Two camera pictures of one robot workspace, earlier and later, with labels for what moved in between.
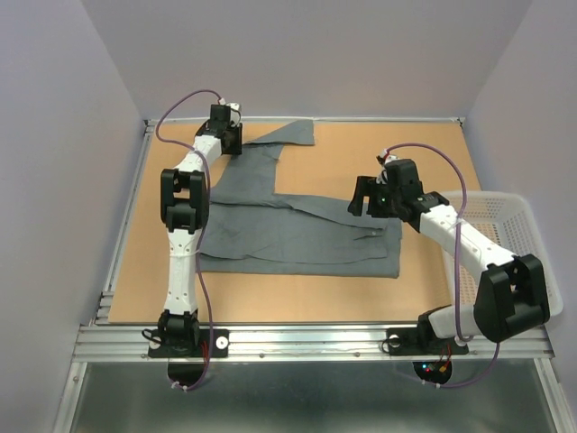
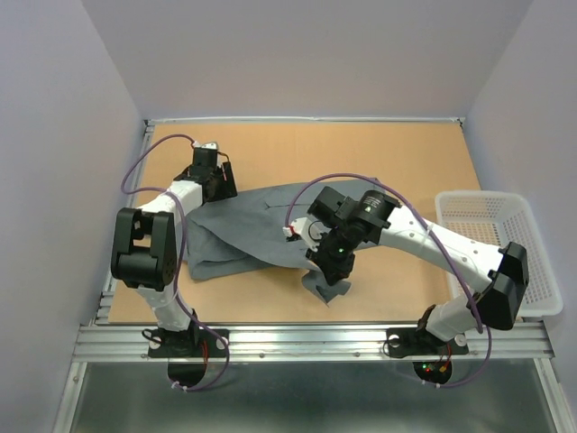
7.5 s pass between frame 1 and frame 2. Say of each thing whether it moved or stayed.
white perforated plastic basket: stayed
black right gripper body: moved
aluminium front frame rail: stayed
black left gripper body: moved
